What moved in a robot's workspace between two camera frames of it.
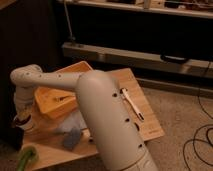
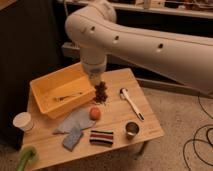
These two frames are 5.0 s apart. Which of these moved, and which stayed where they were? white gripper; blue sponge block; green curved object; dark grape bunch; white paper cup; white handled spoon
Moved: white gripper; dark grape bunch
Stayed: white paper cup; blue sponge block; white handled spoon; green curved object
